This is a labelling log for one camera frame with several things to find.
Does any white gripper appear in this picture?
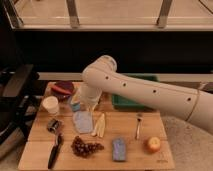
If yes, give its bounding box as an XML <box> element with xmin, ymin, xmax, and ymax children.
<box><xmin>79</xmin><ymin>83</ymin><xmax>102</xmax><ymax>112</ymax></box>

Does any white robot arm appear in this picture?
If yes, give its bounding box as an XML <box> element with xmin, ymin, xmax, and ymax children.
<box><xmin>82</xmin><ymin>55</ymin><xmax>213</xmax><ymax>134</ymax></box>

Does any blue small cup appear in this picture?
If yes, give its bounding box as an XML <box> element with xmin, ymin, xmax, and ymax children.
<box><xmin>68</xmin><ymin>98</ymin><xmax>80</xmax><ymax>112</ymax></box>

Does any light blue cloth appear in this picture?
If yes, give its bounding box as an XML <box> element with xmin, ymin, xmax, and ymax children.
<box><xmin>73</xmin><ymin>111</ymin><xmax>93</xmax><ymax>134</ymax></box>

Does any green plastic tray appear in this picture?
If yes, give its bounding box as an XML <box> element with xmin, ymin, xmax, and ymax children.
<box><xmin>111</xmin><ymin>73</ymin><xmax>162</xmax><ymax>110</ymax></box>

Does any orange carrot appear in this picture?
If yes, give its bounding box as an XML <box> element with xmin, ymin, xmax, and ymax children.
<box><xmin>51</xmin><ymin>85</ymin><xmax>71</xmax><ymax>95</ymax></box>

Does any peeled banana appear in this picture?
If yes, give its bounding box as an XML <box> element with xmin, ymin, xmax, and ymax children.
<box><xmin>91</xmin><ymin>114</ymin><xmax>105</xmax><ymax>138</ymax></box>

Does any white paper cup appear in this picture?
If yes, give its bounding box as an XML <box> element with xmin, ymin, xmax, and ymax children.
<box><xmin>42</xmin><ymin>96</ymin><xmax>59</xmax><ymax>114</ymax></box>

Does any wooden board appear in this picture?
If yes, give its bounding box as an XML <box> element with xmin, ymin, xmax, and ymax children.
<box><xmin>17</xmin><ymin>80</ymin><xmax>176</xmax><ymax>171</ymax></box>

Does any metal fork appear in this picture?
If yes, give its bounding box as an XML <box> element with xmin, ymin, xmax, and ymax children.
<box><xmin>135</xmin><ymin>113</ymin><xmax>142</xmax><ymax>140</ymax></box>

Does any bunch of dark grapes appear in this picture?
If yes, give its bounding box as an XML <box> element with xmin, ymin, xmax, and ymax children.
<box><xmin>71</xmin><ymin>136</ymin><xmax>104</xmax><ymax>158</ymax></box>

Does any blue sponge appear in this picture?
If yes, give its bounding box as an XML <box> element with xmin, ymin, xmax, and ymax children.
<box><xmin>112</xmin><ymin>138</ymin><xmax>126</xmax><ymax>162</ymax></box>

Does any black chair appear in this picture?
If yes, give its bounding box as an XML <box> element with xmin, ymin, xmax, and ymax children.
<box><xmin>0</xmin><ymin>64</ymin><xmax>39</xmax><ymax>145</ymax></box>

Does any orange apple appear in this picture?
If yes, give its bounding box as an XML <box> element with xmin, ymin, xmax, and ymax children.
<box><xmin>147</xmin><ymin>137</ymin><xmax>161</xmax><ymax>152</ymax></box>

